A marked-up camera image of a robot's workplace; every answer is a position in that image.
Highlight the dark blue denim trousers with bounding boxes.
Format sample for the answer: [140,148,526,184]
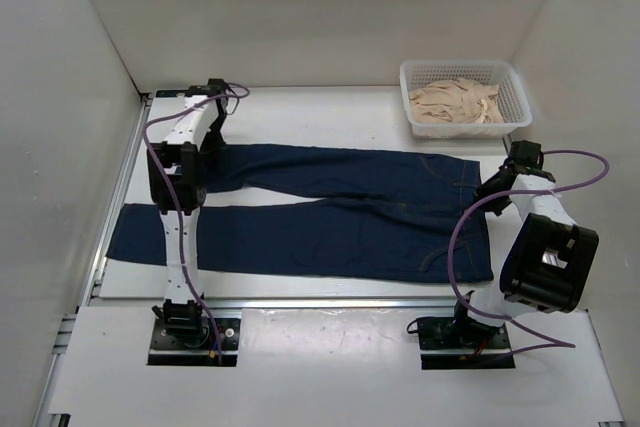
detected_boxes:
[105,142,495,283]

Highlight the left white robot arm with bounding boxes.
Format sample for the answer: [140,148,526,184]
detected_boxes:
[142,79,233,350]

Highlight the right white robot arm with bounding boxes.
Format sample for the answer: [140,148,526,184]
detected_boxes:
[447,141,609,347]

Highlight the beige trousers in basket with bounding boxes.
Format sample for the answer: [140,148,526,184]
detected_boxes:
[409,77,504,124]

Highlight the black label sticker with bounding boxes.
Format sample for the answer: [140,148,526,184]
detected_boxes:
[154,89,187,98]

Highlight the white plastic basket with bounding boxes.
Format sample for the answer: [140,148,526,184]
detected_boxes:
[399,60,532,139]

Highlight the aluminium front rail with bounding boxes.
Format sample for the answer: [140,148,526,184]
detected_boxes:
[206,297,455,311]

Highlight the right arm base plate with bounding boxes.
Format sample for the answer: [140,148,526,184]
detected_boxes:
[406,317,515,371]

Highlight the aluminium left rail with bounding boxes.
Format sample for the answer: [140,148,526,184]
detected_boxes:
[76,94,153,310]

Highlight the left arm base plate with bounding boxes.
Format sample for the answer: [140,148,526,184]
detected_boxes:
[147,317,241,368]

